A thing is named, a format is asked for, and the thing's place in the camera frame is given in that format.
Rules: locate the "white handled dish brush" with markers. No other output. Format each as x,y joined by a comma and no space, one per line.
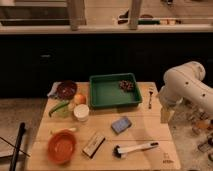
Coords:
120,152

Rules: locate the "red orange bowl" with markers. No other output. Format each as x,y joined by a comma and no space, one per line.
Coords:
61,147

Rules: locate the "green plastic tray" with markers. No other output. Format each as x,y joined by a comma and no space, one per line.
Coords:
104,91

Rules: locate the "green vegetable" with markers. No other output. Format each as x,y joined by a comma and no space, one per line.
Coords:
57,107

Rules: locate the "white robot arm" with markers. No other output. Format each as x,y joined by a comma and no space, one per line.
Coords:
184,82

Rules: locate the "blue sponge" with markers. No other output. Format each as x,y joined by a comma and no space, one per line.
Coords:
121,125

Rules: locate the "dark brown bowl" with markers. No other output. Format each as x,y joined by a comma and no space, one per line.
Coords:
66,89

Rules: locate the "wooden block eraser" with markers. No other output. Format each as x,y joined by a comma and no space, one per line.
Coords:
93,144

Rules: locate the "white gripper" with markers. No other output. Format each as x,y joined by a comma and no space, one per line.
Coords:
167,111

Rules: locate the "small metal fork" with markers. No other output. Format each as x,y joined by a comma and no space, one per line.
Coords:
150,98

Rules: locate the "orange round fruit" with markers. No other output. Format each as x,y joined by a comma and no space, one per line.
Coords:
79,99

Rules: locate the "black pole on left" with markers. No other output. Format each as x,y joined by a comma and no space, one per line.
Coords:
16,150

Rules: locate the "grey cloth under bowl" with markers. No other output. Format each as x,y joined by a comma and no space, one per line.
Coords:
52,93

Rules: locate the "white lidded jar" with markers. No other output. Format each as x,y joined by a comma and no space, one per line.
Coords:
81,112

